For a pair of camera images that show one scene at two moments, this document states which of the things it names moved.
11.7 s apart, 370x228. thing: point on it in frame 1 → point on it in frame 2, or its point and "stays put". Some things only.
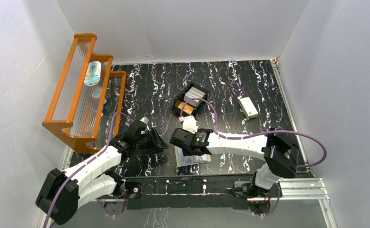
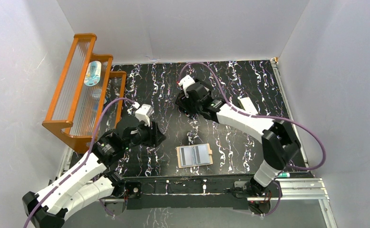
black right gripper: [186, 152] → [190, 110]
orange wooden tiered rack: [85, 109] stays put
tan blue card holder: [182, 160] stays put
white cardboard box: [248, 108] stays put
